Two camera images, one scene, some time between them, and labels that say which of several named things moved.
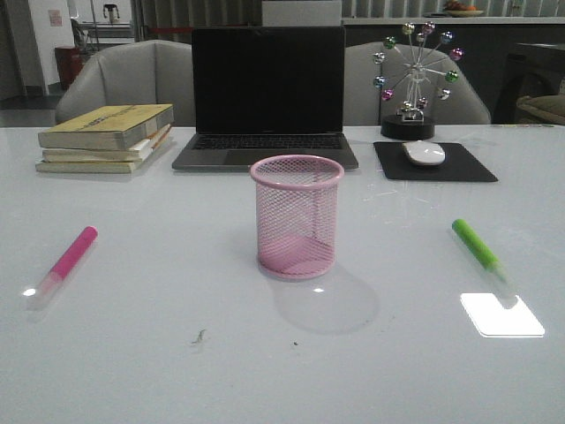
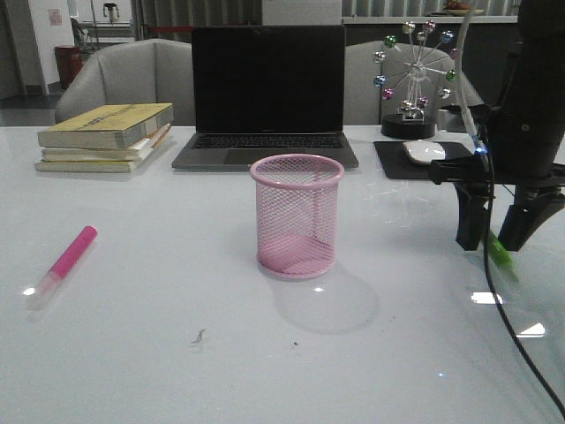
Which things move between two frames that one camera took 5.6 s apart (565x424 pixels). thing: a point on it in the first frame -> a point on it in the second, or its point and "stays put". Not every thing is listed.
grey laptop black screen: x=264 y=92 stays put
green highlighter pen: x=488 y=262 -> x=502 y=256
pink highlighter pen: x=39 y=297 stays put
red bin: x=69 y=63 stays put
